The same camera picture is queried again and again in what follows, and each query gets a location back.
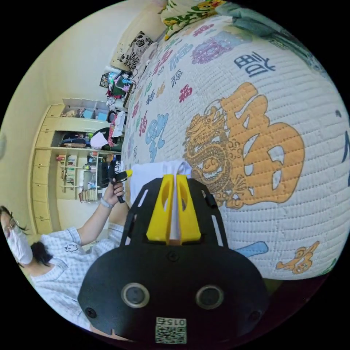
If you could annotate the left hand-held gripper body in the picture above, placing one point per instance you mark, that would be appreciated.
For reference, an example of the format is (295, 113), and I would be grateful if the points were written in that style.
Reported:
(112, 172)

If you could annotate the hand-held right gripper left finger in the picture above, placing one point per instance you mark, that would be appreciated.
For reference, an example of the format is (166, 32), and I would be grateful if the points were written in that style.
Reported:
(160, 218)

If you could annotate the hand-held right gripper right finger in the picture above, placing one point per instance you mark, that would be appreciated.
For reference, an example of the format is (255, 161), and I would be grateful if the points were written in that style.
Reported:
(188, 218)

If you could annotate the white patterned short sleeve shirt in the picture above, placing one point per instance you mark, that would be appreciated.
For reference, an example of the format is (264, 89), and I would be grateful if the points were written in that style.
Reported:
(145, 176)

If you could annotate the person's left forearm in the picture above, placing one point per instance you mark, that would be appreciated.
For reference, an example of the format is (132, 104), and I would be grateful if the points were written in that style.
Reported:
(93, 221)

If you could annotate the person's left hand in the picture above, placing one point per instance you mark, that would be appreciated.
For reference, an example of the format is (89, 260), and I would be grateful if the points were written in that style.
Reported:
(110, 194)

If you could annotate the pile of clothes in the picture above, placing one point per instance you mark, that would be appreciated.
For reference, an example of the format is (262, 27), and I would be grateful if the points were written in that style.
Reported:
(105, 138)

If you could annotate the cream cupboard with shelves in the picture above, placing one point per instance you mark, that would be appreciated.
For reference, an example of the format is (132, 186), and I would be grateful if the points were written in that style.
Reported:
(41, 169)

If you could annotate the person's body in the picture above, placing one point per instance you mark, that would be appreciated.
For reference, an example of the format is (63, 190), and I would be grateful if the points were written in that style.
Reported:
(54, 276)

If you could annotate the black white floral pillow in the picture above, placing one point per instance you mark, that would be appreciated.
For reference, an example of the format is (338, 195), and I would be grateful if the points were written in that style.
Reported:
(135, 50)

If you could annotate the bed with printed white quilt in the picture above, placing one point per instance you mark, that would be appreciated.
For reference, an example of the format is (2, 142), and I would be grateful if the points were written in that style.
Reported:
(273, 82)

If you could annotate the yellow green floral pillow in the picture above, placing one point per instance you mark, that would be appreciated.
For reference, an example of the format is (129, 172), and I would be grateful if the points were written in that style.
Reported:
(188, 15)

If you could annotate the teal folded blanket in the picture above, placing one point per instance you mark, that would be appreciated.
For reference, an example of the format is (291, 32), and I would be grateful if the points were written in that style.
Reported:
(259, 24)

